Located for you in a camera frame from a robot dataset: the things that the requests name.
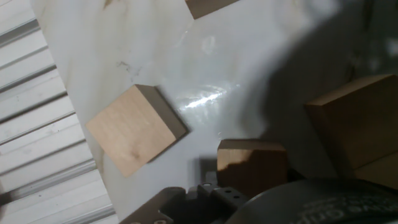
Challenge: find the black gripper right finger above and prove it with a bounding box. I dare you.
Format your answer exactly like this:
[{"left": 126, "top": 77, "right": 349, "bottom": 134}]
[{"left": 287, "top": 169, "right": 307, "bottom": 184}]

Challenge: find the white marble pattern sheet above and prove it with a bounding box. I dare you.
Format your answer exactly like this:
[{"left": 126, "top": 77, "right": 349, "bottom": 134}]
[{"left": 29, "top": 0, "right": 398, "bottom": 224}]

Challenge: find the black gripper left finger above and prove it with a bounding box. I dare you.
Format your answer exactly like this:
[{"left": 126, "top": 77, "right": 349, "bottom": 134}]
[{"left": 119, "top": 170, "right": 250, "bottom": 224}]

